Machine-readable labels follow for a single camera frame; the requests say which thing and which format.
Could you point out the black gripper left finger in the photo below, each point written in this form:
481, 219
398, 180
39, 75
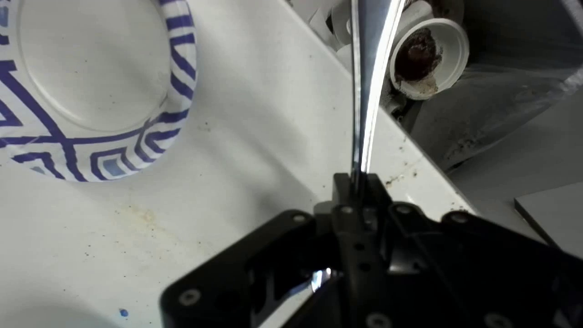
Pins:
243, 273

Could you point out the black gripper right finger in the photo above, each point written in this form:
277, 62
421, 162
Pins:
474, 266

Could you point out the silver spoon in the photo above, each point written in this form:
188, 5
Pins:
367, 91

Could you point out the loose blue cereal piece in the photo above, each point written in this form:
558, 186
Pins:
124, 313

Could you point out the grey trash bin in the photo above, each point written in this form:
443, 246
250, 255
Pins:
503, 109

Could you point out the blue patterned paper plate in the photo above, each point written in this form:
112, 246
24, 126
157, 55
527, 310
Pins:
92, 157

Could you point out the paper cup with coffee grounds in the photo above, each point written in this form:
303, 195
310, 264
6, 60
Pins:
449, 55

